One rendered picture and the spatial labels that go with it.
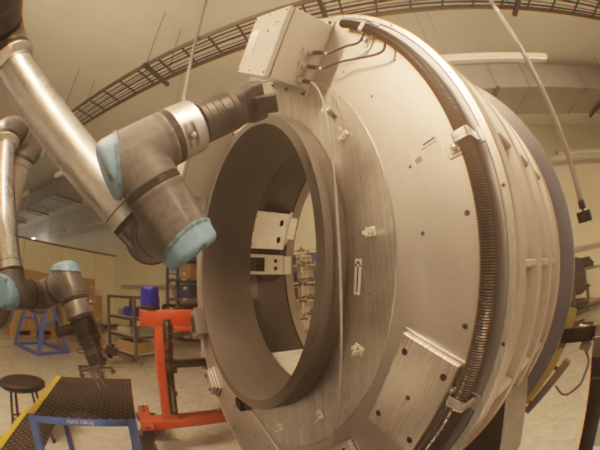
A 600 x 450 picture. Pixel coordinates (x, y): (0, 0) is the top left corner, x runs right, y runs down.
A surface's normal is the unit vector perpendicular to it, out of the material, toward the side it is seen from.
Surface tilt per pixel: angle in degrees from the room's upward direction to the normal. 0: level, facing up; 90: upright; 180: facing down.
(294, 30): 133
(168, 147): 116
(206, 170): 145
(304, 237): 90
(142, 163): 100
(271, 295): 79
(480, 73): 90
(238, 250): 104
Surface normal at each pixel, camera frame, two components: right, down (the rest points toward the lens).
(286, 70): 0.43, 0.50
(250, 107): 0.72, 0.33
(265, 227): 0.52, 0.25
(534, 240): -0.46, -0.15
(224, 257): 0.54, -0.07
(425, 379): -0.84, -0.08
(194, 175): 0.35, 0.67
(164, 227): 0.13, 0.18
